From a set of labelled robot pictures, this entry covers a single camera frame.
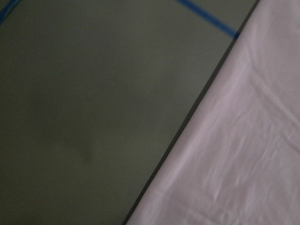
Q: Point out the pink Snoopy t-shirt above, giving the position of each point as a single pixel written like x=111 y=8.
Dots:
x=237 y=162

